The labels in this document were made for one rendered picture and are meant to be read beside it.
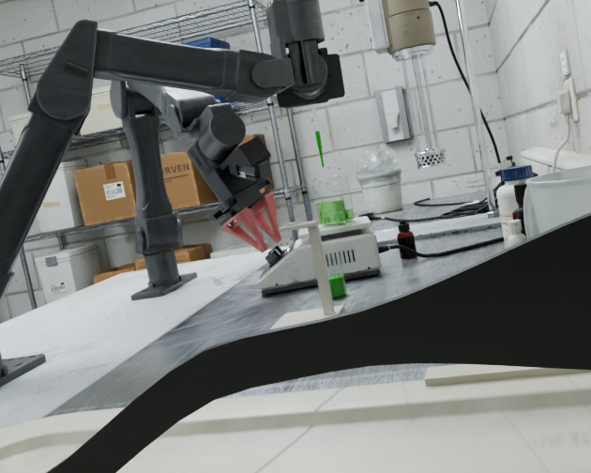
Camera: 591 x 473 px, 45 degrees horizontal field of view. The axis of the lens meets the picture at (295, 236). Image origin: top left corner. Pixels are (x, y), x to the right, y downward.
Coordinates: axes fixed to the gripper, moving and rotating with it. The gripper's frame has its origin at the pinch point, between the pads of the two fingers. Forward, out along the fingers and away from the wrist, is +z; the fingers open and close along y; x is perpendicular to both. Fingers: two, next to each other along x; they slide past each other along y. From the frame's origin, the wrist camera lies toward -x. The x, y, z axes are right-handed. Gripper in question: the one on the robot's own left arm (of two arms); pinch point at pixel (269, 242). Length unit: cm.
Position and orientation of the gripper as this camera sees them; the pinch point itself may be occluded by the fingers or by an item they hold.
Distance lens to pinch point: 116.8
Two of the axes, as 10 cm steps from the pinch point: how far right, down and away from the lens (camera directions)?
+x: -5.0, 3.5, 8.0
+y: 6.6, -4.5, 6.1
